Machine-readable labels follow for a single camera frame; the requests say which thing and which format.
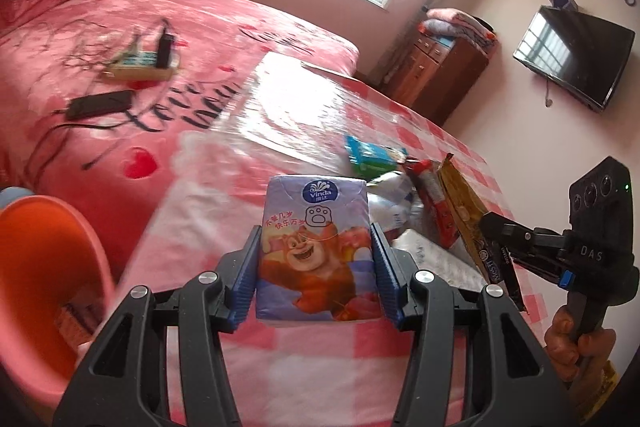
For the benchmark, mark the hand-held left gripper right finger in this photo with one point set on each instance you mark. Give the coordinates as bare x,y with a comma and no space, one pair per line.
387,282

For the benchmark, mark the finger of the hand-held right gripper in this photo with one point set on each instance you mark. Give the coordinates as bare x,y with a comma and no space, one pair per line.
505,232
550,272

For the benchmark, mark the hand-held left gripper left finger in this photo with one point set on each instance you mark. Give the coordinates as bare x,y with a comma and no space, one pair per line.
245,287

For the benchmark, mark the gold brown packet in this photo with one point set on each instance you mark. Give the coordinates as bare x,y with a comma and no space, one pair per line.
465,217

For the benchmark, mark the purple bear tissue pack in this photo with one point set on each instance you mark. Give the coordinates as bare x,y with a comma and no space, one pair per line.
315,257

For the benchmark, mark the orange plastic bin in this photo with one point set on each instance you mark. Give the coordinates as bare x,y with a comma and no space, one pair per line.
35,267

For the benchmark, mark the person's right hand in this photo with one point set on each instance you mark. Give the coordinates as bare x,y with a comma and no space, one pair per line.
562,347

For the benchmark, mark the red snack packet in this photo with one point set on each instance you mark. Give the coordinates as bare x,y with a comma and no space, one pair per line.
435,202

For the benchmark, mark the blue white patterned packet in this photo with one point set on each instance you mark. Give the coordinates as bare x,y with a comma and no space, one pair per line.
395,202

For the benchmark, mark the red white checked tablecloth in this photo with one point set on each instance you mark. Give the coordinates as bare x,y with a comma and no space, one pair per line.
310,357

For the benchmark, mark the green blue snack packet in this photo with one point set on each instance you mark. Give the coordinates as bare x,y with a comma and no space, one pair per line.
370,152

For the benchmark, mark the brown wooden cabinet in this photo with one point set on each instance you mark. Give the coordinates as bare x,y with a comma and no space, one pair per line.
450,77

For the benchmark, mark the stack of folded blankets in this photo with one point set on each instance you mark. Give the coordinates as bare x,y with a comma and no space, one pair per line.
455,24

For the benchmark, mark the beige power strip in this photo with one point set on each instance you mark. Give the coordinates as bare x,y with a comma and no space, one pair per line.
140,66

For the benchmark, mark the black charger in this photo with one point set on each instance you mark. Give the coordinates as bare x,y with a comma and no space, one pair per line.
165,49

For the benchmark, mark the pink bed cover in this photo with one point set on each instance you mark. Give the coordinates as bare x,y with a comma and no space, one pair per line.
200,32

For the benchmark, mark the black wall television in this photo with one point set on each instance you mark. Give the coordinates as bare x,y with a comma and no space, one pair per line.
575,57

